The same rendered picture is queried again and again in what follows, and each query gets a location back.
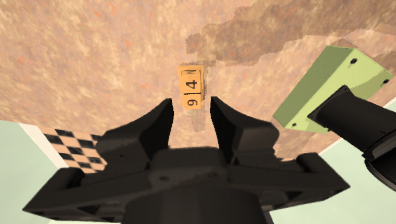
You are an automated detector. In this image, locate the orange cube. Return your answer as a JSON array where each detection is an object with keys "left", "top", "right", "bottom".
[
  {"left": 183, "top": 93, "right": 201, "bottom": 110},
  {"left": 181, "top": 70, "right": 201, "bottom": 93}
]

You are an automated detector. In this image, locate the orange shallow tray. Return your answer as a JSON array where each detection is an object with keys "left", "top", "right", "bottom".
[{"left": 178, "top": 65, "right": 203, "bottom": 106}]

